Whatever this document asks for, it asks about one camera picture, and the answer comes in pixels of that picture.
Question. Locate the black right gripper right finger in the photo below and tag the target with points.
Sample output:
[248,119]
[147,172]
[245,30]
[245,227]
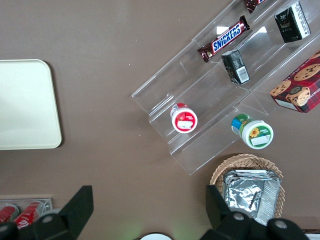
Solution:
[225,222]

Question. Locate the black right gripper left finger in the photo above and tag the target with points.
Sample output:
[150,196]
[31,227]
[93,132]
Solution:
[70,217]

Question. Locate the light tan wicker basket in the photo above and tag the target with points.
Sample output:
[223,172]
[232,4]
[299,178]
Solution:
[240,160]

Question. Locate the white rectangular snack tray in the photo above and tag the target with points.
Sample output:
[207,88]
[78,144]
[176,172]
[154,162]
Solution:
[313,237]

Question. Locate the cream plastic serving tray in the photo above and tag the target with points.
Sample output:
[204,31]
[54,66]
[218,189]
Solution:
[25,105]

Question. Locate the silver foil packets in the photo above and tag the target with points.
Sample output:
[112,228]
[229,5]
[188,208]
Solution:
[245,195]

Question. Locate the red cola bottle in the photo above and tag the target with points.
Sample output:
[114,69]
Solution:
[26,216]

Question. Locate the green lidded yogurt cup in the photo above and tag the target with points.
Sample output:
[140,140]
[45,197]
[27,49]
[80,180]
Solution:
[256,133]

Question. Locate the red lidded yogurt cup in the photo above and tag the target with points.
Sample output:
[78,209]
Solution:
[184,121]

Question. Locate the clear acrylic stepped stand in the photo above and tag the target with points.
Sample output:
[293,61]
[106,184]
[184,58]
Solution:
[200,100]

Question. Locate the red tartan cookie box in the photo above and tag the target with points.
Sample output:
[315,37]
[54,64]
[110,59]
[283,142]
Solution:
[300,87]

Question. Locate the small black drink carton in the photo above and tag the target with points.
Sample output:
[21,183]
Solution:
[292,22]
[236,66]

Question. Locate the brown Snickers bar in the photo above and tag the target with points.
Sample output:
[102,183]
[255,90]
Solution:
[251,3]
[223,40]

